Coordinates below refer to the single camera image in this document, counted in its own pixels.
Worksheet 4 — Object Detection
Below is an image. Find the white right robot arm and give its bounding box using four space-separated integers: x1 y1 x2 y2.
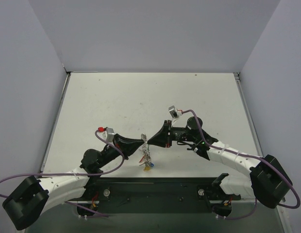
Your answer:
148 116 292 209

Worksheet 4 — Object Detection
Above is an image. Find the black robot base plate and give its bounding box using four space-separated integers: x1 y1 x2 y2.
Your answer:
71 175 242 216

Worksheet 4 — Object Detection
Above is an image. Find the yellow key tag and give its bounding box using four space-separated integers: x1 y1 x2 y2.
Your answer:
143 166 151 171

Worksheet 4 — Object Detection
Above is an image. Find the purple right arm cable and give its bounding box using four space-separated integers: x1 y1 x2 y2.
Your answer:
181 109 301 220

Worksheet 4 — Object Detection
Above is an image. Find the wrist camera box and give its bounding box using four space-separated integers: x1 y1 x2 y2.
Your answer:
168 105 182 119
102 127 115 143

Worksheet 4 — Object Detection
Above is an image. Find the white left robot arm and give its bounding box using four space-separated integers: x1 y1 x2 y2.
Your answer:
2 134 144 231

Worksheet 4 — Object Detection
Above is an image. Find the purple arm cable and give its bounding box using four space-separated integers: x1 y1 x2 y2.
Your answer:
181 109 301 220
0 128 124 218

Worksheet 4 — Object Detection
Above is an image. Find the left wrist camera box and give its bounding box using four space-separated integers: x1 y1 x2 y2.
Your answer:
102 127 115 143

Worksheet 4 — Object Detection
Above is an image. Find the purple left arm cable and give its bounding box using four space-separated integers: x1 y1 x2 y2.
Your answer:
0 128 124 218

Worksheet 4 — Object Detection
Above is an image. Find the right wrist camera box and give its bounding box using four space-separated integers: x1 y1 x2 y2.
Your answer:
168 105 182 119

